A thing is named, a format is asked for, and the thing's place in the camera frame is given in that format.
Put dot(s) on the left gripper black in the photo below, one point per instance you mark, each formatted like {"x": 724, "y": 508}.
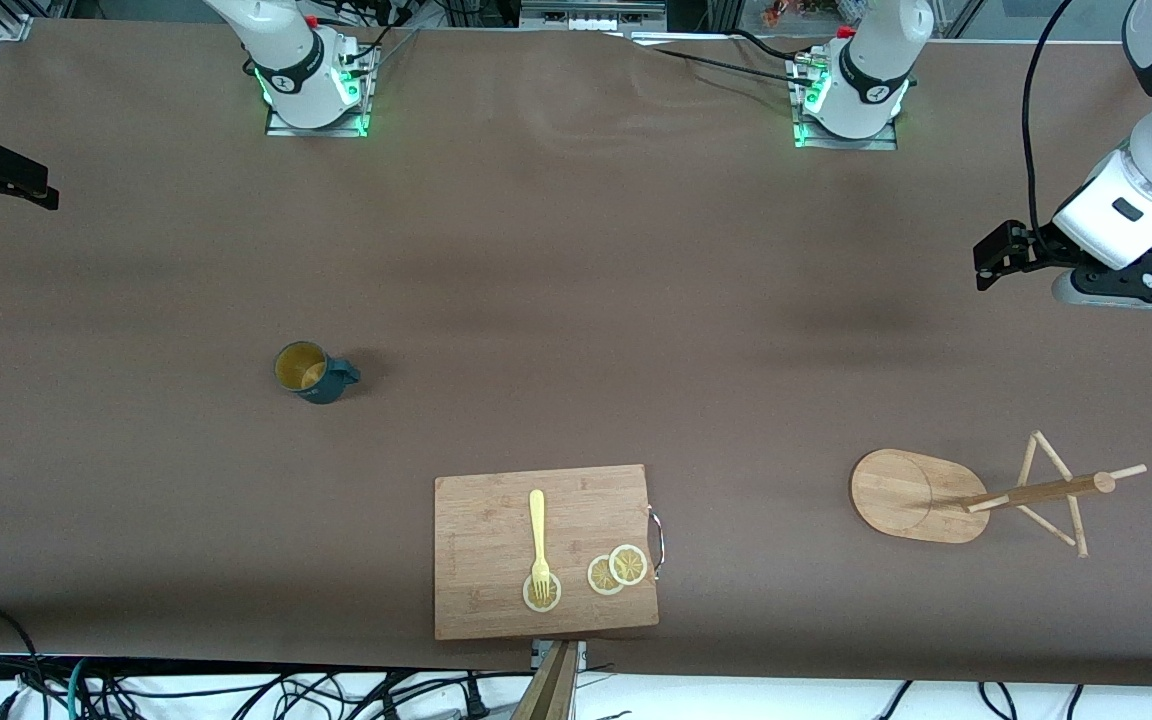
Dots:
{"x": 1035, "y": 247}

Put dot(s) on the dark teal mug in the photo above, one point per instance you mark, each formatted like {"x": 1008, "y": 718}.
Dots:
{"x": 314, "y": 380}

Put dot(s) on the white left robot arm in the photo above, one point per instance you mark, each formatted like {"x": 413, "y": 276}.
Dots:
{"x": 871, "y": 70}

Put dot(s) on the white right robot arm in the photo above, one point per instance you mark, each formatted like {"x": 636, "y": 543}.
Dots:
{"x": 286, "y": 60}

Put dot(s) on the wooden cup rack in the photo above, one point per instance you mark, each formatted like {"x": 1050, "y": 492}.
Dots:
{"x": 906, "y": 495}

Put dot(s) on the orange red background object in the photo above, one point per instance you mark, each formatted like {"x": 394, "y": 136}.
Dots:
{"x": 796, "y": 10}

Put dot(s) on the grey power strip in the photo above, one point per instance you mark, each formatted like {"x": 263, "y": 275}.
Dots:
{"x": 591, "y": 18}

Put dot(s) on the dried lemon slice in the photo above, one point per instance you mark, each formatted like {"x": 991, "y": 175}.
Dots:
{"x": 599, "y": 577}
{"x": 542, "y": 598}
{"x": 630, "y": 564}

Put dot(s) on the yellow plastic fork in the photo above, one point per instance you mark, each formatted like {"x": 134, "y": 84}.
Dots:
{"x": 537, "y": 520}

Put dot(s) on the wooden cutting board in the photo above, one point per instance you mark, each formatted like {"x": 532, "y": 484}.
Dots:
{"x": 486, "y": 560}

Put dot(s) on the aluminium corner bracket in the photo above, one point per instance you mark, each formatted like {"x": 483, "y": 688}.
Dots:
{"x": 14, "y": 28}

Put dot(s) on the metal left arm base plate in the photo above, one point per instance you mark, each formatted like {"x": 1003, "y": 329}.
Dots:
{"x": 886, "y": 142}

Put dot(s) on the small metal bracket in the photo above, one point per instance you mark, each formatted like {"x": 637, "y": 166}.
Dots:
{"x": 539, "y": 652}

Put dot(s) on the wooden post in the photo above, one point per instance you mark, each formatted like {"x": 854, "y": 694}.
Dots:
{"x": 551, "y": 690}

